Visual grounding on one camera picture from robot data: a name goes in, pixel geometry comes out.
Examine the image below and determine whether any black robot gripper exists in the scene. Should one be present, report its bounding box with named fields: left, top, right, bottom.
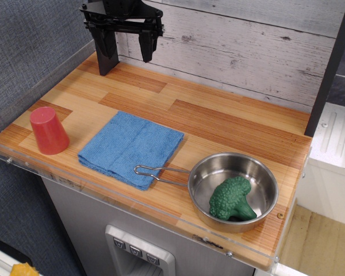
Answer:
left=80, top=1, right=164, bottom=63

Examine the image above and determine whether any green toy broccoli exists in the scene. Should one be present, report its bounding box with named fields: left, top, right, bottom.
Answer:
left=209, top=177, right=257, bottom=221

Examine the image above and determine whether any blue folded cloth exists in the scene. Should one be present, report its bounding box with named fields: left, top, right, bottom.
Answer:
left=78, top=111, right=184, bottom=190

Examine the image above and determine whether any red plastic cup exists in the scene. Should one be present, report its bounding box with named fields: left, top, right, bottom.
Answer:
left=30, top=106, right=70, bottom=155

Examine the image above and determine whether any stainless steel pan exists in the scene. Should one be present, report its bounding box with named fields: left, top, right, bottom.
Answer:
left=133, top=152, right=279, bottom=233

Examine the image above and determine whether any grey toy fridge cabinet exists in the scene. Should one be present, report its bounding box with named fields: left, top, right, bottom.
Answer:
left=43, top=179, right=255, bottom=275

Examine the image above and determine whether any silver dispenser panel with buttons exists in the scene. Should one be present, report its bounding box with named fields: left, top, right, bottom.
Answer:
left=105, top=225, right=176, bottom=275

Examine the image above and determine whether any white toy sink unit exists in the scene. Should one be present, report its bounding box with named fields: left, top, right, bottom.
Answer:
left=296, top=103, right=345, bottom=224

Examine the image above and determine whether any yellow object at corner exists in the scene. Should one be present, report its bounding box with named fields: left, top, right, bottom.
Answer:
left=10, top=263, right=40, bottom=276

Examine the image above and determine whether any black left vertical post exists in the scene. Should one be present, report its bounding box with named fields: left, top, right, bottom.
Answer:
left=95, top=34, right=120, bottom=76

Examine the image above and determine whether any black vertical post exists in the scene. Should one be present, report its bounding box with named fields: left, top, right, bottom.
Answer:
left=95, top=34, right=120, bottom=76
left=304, top=14, right=345, bottom=137

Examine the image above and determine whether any black right vertical post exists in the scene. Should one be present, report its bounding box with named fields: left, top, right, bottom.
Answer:
left=304, top=14, right=345, bottom=137

